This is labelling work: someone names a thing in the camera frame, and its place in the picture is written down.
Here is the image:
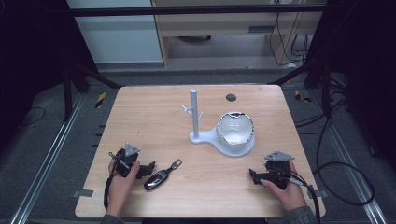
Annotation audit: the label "yellow black striped tape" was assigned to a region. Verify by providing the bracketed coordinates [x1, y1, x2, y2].
[94, 91, 107, 109]
[294, 89, 312, 104]

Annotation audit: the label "white bowl with dark rim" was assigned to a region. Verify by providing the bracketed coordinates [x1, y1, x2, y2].
[216, 111, 255, 147]

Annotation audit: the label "black hanging cables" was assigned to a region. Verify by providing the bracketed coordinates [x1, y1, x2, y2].
[268, 0, 311, 67]

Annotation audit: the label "wooden desk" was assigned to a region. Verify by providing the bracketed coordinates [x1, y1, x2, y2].
[151, 0, 325, 69]

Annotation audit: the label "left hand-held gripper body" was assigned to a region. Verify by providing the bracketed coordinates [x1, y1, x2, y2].
[108, 142, 141, 178]

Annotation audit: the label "person's right hand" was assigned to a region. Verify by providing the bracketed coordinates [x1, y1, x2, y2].
[259, 160, 308, 213]

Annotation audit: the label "black floor cable loop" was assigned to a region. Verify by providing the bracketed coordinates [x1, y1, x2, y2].
[293, 102, 375, 207]

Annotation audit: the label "white cabinet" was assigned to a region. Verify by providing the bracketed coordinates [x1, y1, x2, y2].
[66, 0, 164, 64]

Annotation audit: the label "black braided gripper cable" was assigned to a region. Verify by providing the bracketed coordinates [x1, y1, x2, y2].
[103, 151, 123, 211]

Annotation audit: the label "aluminium floor rail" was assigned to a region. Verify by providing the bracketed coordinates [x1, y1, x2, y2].
[8, 92, 86, 224]
[311, 90, 390, 224]

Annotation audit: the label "white key holder stand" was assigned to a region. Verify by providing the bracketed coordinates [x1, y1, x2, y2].
[181, 89, 257, 159]

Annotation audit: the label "black car key fob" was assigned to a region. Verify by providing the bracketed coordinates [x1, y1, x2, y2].
[143, 159, 183, 191]

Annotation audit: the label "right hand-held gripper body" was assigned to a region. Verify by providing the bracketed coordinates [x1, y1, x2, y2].
[263, 150, 296, 190]

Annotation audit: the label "black gripper cable with plug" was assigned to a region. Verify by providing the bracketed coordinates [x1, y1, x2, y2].
[284, 173, 322, 224]

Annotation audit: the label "black metal frame stand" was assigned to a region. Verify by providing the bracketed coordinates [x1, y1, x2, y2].
[267, 59, 334, 118]
[60, 59, 123, 122]

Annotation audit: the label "black horizontal frame bar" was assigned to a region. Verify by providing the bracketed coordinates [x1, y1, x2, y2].
[68, 4, 328, 18]

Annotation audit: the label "person's left hand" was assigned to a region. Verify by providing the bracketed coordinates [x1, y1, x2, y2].
[107, 158, 141, 203]

